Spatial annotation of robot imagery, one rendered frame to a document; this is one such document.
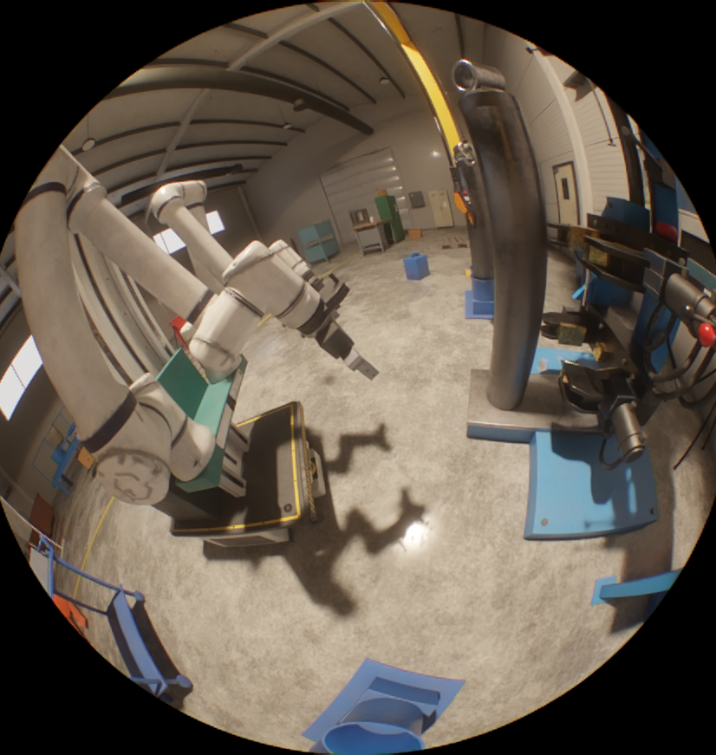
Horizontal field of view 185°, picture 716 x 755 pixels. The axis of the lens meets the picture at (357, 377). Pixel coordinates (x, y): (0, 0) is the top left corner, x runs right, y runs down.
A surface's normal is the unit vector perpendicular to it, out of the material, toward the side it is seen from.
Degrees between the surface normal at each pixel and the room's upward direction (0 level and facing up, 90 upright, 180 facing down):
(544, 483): 0
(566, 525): 0
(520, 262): 90
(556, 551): 0
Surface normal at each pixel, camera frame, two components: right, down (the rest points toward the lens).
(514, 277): -0.72, 0.59
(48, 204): 0.99, -0.15
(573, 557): -0.29, -0.73
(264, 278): 0.59, 0.37
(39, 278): 0.86, 0.17
